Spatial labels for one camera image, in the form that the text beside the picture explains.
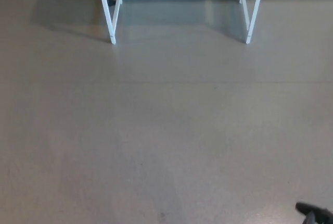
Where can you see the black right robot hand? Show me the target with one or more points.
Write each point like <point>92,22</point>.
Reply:
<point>318,214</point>

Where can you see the small black floor object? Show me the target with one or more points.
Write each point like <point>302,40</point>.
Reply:
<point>112,0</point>

